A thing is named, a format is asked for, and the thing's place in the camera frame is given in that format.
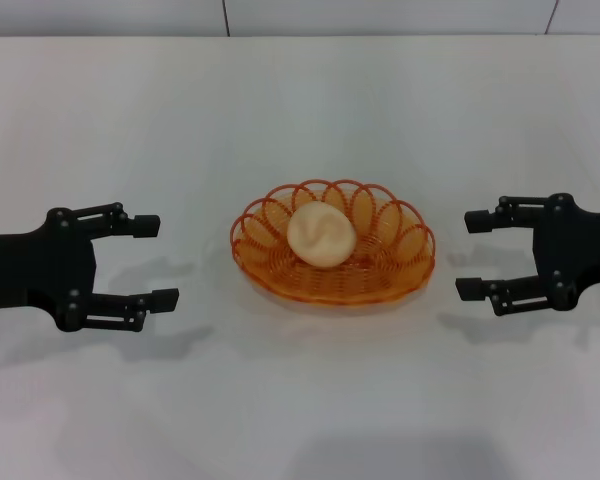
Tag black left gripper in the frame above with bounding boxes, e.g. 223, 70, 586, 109
0, 200, 181, 334

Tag orange woven plastic basket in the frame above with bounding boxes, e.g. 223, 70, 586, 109
229, 177, 437, 304

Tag pale round bread bun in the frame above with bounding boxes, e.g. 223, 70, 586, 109
285, 201, 358, 270

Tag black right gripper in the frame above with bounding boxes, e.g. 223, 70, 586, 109
454, 191, 600, 318

